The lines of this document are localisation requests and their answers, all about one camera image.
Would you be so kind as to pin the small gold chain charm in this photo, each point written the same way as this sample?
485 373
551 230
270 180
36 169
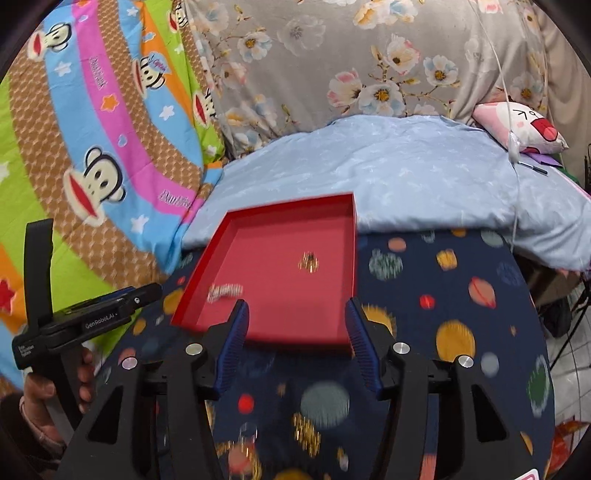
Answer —
309 262

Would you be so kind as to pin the red shallow cardboard tray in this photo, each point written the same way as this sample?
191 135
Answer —
253 256

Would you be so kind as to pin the pink cartoon plush pillow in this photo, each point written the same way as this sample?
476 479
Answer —
534 133

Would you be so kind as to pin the grey floral quilt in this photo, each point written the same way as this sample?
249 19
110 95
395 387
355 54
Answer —
275 68

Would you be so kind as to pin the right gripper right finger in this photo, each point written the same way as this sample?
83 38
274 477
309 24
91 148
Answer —
475 437

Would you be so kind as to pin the person's left hand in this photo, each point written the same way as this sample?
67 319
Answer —
39 390

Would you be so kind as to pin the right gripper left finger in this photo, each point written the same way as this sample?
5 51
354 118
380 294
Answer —
117 437

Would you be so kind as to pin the navy planet print cloth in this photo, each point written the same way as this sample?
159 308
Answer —
446 294

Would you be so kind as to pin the colourful monkey cartoon blanket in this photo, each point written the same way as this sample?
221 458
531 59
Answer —
107 129

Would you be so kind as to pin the light blue pillow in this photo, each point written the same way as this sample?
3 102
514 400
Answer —
411 174

